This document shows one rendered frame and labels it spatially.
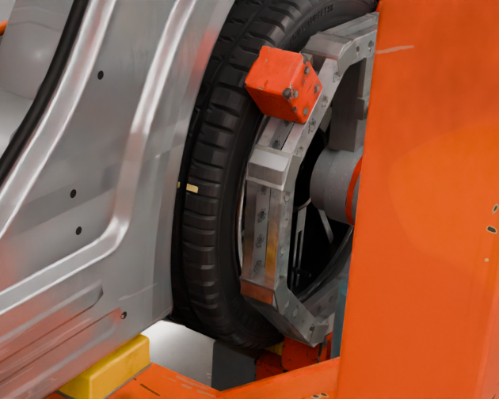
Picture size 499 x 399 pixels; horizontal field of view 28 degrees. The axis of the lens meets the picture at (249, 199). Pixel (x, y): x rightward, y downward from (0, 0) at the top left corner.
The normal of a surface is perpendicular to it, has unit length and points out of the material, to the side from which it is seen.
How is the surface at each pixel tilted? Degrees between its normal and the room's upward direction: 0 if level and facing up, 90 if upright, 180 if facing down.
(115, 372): 90
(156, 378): 0
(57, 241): 90
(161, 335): 0
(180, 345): 0
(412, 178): 90
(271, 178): 90
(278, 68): 45
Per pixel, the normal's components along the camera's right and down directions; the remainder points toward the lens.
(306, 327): 0.84, 0.27
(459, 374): -0.54, 0.32
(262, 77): -0.34, -0.42
